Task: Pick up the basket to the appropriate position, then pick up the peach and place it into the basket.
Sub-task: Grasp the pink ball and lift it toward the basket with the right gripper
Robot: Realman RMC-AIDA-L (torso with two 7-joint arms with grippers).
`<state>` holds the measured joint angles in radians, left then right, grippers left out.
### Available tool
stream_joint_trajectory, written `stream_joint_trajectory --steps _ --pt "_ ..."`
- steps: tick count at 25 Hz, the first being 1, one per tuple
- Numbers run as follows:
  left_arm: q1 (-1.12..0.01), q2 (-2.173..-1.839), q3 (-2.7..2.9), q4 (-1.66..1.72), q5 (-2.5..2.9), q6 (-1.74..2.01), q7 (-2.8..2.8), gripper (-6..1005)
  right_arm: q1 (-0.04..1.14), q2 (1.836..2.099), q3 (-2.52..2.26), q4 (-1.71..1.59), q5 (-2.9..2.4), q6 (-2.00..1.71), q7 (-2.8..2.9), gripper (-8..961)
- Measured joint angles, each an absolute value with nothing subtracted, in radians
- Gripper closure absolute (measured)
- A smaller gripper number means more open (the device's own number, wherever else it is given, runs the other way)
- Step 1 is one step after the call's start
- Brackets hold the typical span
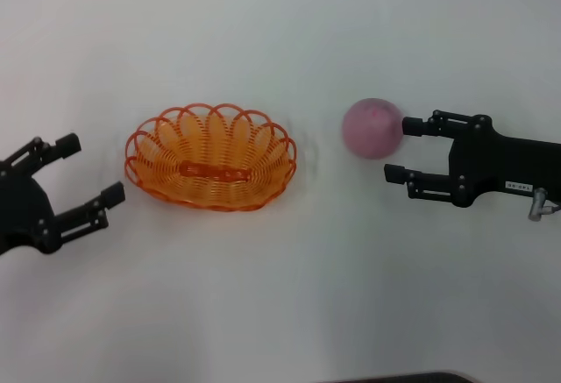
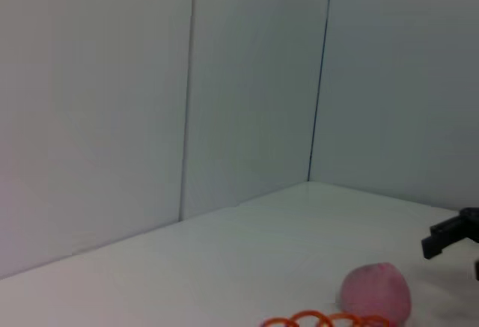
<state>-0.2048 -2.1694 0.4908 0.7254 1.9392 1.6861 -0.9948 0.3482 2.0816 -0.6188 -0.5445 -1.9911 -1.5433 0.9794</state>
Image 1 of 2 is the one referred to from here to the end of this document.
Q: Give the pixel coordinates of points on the pink peach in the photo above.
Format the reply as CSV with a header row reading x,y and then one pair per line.
x,y
372,131

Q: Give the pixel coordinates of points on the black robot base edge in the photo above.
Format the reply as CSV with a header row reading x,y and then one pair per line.
x,y
416,378

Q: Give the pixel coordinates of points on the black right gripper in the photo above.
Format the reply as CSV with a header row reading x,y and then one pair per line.
x,y
499,164

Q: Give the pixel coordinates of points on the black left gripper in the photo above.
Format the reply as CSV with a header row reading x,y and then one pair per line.
x,y
26,212

